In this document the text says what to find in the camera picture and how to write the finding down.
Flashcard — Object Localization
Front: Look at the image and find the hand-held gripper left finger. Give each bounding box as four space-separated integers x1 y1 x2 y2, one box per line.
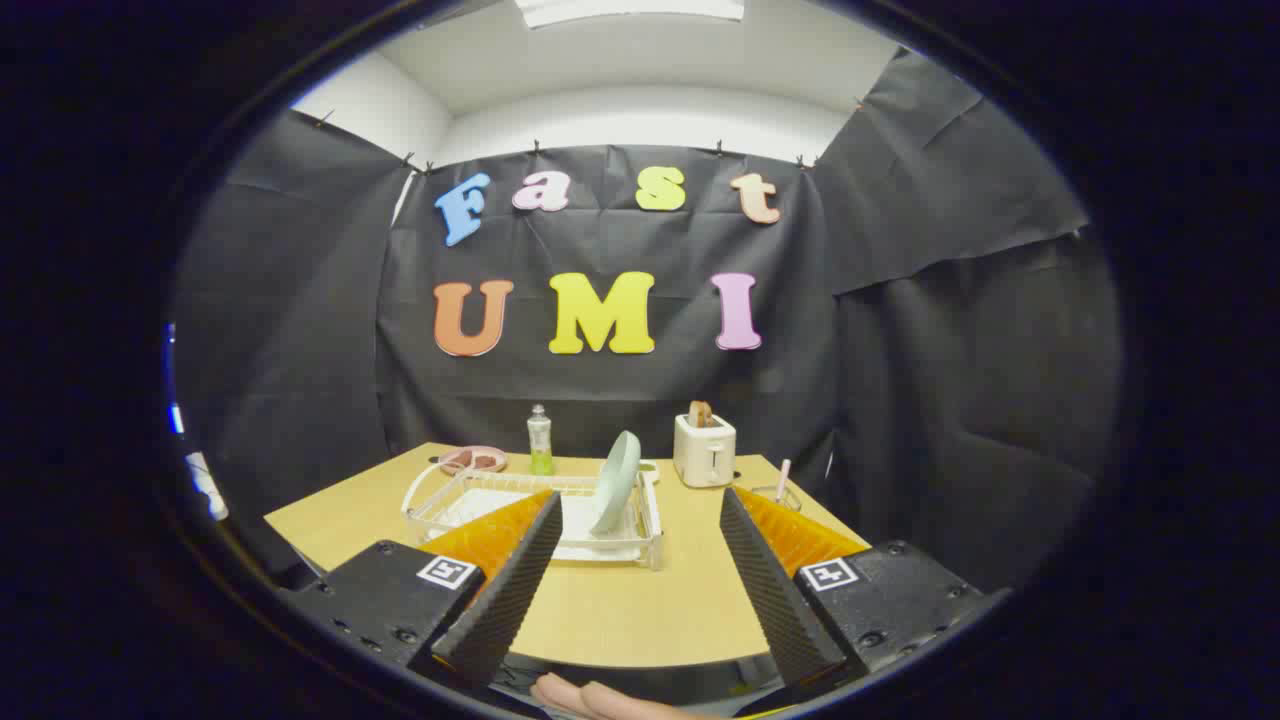
283 488 565 689

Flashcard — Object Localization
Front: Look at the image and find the pink dish with food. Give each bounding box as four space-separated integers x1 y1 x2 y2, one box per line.
438 446 508 475

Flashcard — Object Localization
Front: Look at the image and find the white wire dish rack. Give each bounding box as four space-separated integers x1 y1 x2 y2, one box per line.
401 462 664 571

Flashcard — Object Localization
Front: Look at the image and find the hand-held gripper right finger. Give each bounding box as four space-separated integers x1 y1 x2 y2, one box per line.
718 486 1011 693

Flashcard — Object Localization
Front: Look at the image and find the black backdrop cloth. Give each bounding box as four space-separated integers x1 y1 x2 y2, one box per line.
172 48 1126 601

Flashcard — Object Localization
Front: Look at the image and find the white printed object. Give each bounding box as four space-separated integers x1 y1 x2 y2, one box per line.
190 452 229 521

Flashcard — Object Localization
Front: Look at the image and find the ceiling light panel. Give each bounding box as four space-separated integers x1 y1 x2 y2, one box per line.
515 0 746 29

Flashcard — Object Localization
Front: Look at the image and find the pale green plate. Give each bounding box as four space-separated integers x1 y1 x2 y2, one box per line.
590 431 642 536

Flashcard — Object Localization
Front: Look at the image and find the cream white toaster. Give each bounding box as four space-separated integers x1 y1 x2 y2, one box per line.
673 413 738 489

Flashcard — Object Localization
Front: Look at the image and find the clear bottle with green liquid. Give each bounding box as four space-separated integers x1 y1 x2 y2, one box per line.
527 404 554 477

